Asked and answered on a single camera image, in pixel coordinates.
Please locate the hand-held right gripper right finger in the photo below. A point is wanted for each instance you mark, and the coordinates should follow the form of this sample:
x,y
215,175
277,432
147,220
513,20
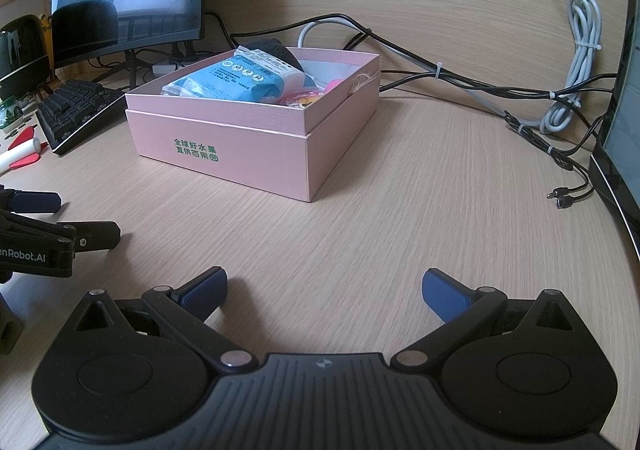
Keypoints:
x,y
442,295

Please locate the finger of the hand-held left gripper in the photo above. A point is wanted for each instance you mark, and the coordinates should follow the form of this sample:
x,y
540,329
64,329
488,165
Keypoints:
x,y
35,201
97,235

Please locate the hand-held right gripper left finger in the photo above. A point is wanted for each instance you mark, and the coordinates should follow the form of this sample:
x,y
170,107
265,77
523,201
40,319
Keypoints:
x,y
202,292

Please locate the pink cardboard box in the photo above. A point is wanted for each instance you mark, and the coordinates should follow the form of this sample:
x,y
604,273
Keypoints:
x,y
225,165

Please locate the blue tissue packet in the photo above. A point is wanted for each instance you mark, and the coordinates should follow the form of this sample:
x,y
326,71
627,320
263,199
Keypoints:
x,y
235,78

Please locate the wooden desktop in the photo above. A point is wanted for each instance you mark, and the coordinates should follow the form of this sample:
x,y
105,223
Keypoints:
x,y
400,210

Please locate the red and white rocket toy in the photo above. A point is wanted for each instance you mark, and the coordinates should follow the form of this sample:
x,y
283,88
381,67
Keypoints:
x,y
20,150

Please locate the green and white packet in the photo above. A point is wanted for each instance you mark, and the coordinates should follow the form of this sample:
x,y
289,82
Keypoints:
x,y
11,113

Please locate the black keyboard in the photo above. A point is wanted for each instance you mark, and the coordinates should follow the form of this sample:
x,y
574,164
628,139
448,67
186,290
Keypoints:
x,y
75,115

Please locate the round black speaker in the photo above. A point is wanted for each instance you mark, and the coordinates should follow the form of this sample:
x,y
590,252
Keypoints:
x,y
25,55

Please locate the white power strip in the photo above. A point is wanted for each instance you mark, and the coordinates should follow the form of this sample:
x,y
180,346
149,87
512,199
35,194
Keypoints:
x,y
164,66

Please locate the black computer case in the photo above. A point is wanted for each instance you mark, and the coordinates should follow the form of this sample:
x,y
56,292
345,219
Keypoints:
x,y
625,140

